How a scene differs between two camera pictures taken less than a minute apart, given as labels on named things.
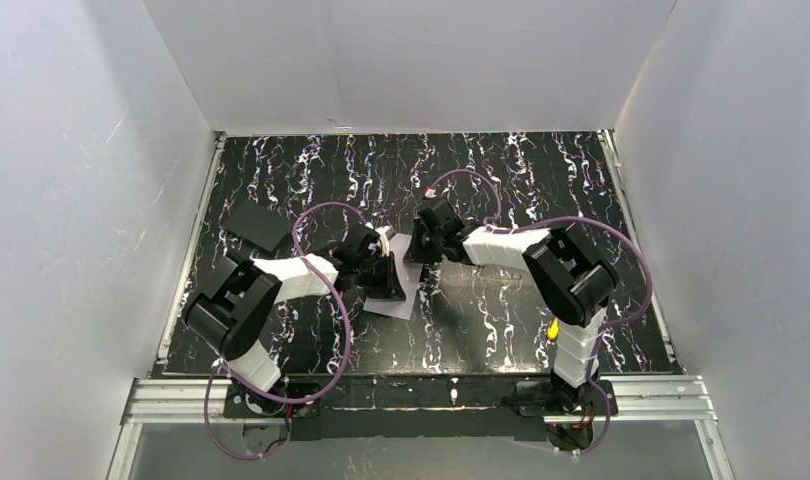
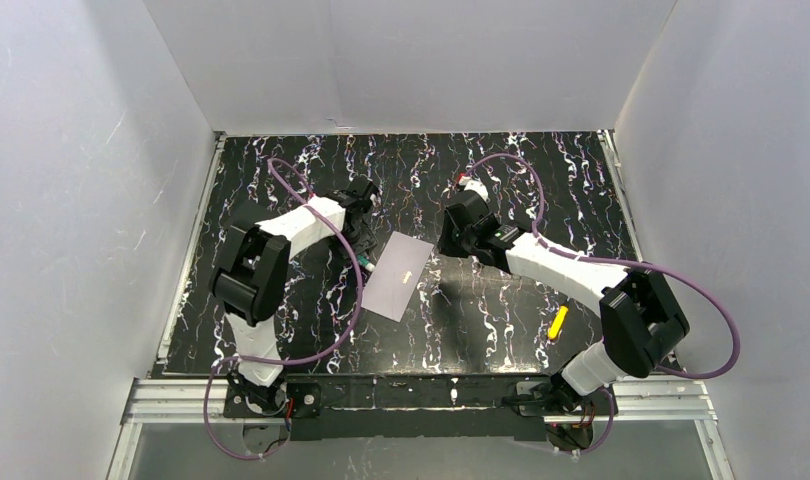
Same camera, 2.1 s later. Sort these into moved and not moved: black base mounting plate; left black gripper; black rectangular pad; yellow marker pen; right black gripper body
Moved: left black gripper; right black gripper body
Not moved: black rectangular pad; yellow marker pen; black base mounting plate
